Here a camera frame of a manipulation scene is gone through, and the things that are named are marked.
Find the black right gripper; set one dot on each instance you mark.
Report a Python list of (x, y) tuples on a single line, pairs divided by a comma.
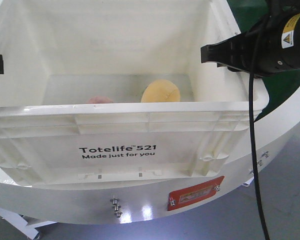
[(278, 50)]

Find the white plastic tote box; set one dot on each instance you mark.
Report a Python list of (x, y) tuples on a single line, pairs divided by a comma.
[(58, 54)]

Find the yellow plush fruit toy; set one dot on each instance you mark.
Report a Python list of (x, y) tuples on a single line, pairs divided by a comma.
[(161, 91)]

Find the pink plush toy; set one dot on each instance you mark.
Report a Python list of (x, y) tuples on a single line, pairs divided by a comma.
[(100, 100)]

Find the red warning label plate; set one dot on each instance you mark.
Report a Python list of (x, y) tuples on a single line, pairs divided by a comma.
[(190, 195)]

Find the white table support leg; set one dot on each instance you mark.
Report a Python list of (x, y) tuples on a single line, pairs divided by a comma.
[(26, 225)]

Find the white round conveyor frame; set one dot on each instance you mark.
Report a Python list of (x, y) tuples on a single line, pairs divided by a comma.
[(136, 201)]

